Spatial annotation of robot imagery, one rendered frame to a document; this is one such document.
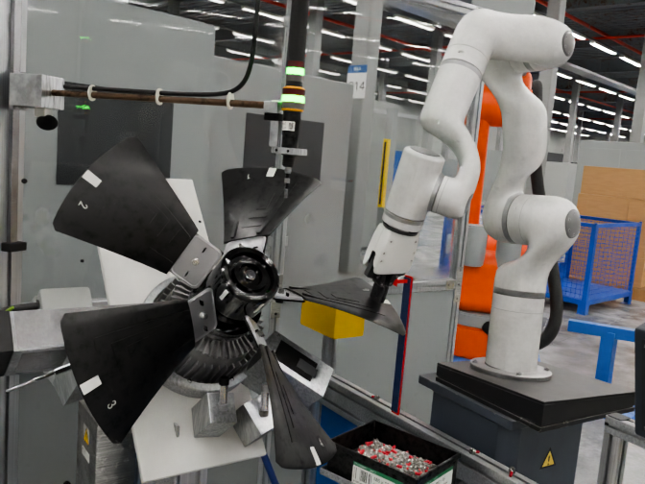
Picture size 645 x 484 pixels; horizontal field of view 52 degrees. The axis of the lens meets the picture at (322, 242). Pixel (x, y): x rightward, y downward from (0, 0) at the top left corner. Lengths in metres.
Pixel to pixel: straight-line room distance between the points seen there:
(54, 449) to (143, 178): 1.00
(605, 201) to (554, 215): 7.59
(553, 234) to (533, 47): 0.40
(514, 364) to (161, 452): 0.81
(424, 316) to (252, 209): 1.35
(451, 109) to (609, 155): 10.51
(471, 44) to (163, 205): 0.69
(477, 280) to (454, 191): 3.74
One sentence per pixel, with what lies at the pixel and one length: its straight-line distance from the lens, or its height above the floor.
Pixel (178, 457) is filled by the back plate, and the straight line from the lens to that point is 1.34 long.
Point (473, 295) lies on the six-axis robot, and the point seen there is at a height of 0.51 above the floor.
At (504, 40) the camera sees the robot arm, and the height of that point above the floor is 1.72.
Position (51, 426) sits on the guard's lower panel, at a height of 0.65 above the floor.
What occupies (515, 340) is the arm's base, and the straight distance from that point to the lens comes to 1.60.
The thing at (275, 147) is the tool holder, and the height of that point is 1.46.
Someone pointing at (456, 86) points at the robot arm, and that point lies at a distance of 1.37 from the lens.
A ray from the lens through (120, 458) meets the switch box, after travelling 1.59.
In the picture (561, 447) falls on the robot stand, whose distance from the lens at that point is 1.67.
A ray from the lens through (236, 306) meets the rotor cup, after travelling 1.20.
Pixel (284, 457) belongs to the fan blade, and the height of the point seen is 0.97.
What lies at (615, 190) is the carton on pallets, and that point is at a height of 1.31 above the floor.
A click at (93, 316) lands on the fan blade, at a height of 1.17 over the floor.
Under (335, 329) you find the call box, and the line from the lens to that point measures 1.70.
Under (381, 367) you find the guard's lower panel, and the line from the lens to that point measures 2.53.
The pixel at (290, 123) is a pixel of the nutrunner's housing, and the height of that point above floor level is 1.50.
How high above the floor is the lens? 1.45
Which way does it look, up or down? 8 degrees down
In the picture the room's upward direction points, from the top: 5 degrees clockwise
